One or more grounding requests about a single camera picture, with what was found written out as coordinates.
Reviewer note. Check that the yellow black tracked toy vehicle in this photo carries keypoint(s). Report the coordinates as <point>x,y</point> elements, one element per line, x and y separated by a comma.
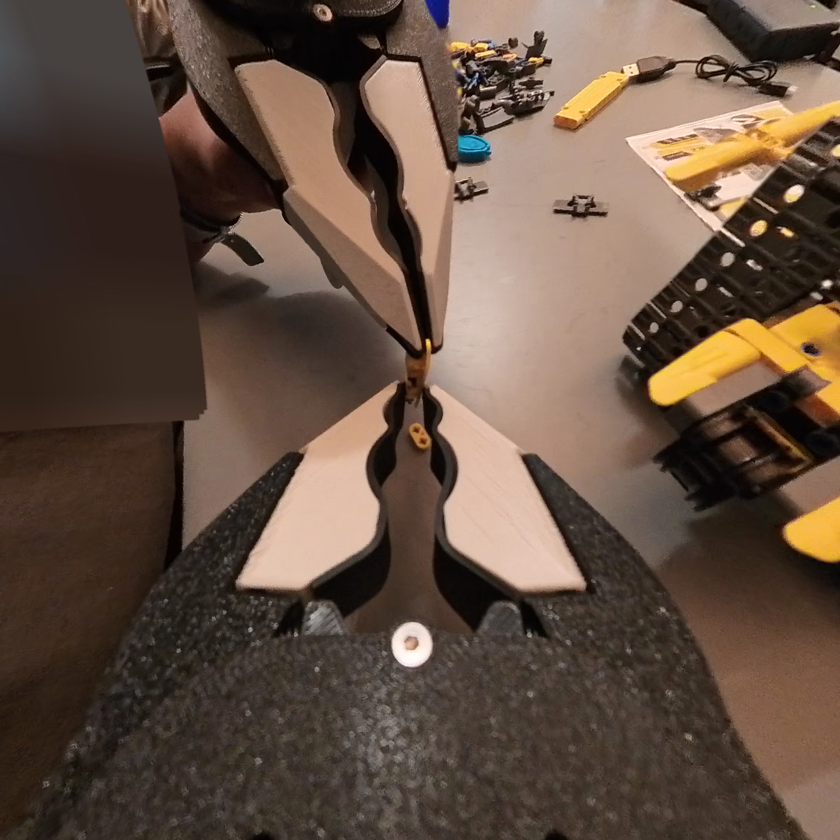
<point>741,328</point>

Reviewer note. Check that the teal plastic tool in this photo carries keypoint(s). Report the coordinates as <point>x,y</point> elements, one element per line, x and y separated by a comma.
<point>474,148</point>

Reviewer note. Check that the pile of toy building parts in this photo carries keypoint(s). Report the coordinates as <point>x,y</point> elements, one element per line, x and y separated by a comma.
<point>499,79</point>

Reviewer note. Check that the person's brown shirt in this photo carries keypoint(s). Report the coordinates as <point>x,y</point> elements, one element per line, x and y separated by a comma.
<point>79,558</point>

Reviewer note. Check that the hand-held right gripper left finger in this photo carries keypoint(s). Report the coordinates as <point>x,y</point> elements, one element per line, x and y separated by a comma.
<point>315,525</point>

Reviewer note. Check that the instruction booklet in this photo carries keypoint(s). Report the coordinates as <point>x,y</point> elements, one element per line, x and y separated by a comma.
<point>695,151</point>

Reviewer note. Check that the small yellow toy connector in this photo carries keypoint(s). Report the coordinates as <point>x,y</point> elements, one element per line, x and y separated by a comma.
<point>418,438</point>
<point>420,367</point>

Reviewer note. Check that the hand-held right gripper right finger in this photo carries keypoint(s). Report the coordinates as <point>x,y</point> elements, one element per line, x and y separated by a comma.
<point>512,525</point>

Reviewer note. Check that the black toy track link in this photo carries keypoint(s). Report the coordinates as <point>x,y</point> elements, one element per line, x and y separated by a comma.
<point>471,189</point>
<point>581,205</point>

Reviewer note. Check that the black box device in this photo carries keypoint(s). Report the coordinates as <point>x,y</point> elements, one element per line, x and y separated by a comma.
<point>774,26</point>

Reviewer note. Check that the long yellow toy block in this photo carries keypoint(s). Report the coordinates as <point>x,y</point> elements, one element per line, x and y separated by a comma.
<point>590,98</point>

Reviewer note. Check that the person's left hand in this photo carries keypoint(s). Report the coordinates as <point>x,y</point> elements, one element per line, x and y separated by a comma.
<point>210,177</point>

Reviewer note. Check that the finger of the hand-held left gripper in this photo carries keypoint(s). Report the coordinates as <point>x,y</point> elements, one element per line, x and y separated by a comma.
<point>321,197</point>
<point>426,197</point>

